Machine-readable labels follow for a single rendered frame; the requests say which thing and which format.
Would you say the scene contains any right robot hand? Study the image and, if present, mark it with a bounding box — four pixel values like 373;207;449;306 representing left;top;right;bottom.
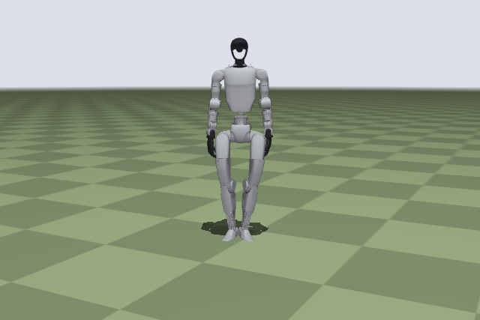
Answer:
206;130;216;157

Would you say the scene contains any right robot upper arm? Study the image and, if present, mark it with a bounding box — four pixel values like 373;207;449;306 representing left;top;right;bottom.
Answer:
210;70;225;109

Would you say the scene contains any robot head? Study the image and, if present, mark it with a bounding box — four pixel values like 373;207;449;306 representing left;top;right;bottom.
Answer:
230;37;248;68

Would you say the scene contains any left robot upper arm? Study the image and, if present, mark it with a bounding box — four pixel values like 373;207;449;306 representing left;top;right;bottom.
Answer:
254;68;270;109

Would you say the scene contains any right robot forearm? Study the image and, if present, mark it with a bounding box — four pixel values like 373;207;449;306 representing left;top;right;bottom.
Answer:
206;100;218;136

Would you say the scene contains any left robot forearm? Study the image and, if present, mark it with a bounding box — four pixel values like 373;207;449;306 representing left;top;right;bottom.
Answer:
262;99;273;135

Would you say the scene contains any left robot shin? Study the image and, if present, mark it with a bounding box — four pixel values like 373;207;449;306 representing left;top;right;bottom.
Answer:
241;186;257;231

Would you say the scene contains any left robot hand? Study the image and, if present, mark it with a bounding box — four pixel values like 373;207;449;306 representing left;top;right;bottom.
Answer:
264;129;273;157

